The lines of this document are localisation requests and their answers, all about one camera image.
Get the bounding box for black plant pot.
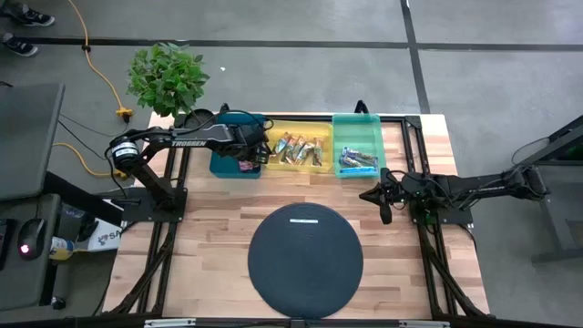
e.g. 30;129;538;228
181;108;218;131

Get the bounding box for yellow plastic bin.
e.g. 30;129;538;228
261;118;335;175

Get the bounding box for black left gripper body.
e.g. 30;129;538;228
234;121;271;159

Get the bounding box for black computer mouse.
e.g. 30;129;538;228
16;217;46;261

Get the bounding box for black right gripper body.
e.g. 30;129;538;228
377;167;406;226

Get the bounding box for black flat device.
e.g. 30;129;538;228
0;218;15;270

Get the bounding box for person's feet in sneakers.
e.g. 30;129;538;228
0;0;56;58

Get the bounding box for black aluminium table frame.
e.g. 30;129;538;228
102;111;491;320

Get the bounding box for yellow extension cable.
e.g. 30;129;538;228
66;0;134;123
52;142;131;179

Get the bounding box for green plastic bin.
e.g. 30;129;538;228
331;112;388;180

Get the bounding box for yellow white bottle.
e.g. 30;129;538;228
48;235;77;261

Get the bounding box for white printed box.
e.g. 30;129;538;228
86;217;128;253

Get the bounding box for green leafy plant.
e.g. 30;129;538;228
126;42;210;118

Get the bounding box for gray desk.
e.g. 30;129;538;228
0;82;66;311

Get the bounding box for blue plastic bin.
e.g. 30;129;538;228
209;112;267;180

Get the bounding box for dark metal stand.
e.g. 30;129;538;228
503;113;583;265

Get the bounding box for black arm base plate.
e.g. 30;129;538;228
120;187;189;224
407;200;476;228

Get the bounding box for round dark woven mat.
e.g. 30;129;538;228
247;202;364;320

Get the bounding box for silver metal bracket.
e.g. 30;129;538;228
398;319;451;328
143;317;197;328

